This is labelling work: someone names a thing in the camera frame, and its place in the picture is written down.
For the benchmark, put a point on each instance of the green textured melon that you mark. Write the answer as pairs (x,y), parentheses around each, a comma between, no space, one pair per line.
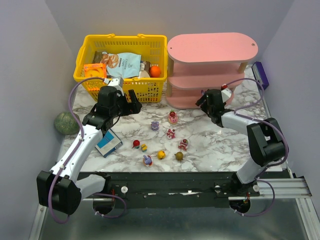
(66,124)

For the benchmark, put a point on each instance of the strawberry pink bear donut toy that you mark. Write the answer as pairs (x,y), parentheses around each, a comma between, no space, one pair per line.
(173,117)

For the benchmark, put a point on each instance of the beige round item in basket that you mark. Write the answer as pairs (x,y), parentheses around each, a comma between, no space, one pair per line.
(143,74)

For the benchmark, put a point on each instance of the red cherry toy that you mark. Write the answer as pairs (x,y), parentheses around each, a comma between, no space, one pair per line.
(136,144)

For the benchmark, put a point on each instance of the olive brown round toy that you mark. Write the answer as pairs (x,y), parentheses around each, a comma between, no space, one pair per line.
(179,156)

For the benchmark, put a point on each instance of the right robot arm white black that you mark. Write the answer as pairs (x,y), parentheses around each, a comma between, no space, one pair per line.
(267,145)

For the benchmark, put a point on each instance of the yellow plastic shopping basket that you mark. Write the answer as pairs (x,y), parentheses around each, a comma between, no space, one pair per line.
(152,48)

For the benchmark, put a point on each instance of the brown snack packet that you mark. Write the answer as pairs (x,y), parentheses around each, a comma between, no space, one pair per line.
(98,57)

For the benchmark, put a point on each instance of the pink three-tier shelf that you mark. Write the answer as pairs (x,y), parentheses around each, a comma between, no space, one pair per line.
(201,61)

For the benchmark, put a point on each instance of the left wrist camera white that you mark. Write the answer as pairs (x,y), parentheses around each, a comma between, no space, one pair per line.
(116,82)

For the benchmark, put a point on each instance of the purple box at wall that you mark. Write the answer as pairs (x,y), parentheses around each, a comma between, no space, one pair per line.
(259,74)

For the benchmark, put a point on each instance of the orange fruit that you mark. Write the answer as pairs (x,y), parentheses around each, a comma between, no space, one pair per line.
(155,71)

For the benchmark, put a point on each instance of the blue white box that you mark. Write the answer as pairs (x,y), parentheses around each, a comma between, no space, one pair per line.
(109,143)

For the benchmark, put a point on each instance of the light blue chips bag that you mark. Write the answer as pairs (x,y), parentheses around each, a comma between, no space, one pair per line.
(125,65)

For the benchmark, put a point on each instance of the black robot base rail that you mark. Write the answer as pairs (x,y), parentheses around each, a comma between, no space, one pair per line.
(138,190)

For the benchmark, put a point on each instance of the orange snack box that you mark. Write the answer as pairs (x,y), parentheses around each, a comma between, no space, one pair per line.
(95,70)

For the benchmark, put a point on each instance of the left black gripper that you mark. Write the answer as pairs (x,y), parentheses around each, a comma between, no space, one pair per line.
(127,105)

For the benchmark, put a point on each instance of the small yellow blue toy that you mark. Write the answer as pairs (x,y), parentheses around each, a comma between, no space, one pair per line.
(144,148)

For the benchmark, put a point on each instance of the yellow duck toy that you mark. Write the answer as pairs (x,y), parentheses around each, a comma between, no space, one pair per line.
(161,154)

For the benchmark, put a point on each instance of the purple orange bunny toy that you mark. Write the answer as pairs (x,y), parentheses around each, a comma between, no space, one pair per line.
(147,161)

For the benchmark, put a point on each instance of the pink bear figure toy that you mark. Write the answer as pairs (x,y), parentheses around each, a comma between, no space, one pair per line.
(171,134)

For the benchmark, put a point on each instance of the small purple bunny toy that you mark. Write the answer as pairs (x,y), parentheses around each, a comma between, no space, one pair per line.
(154,126)

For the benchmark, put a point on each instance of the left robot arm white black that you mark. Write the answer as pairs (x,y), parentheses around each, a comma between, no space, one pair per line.
(59,189)

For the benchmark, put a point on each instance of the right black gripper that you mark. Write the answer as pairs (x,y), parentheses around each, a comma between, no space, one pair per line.
(206,104)

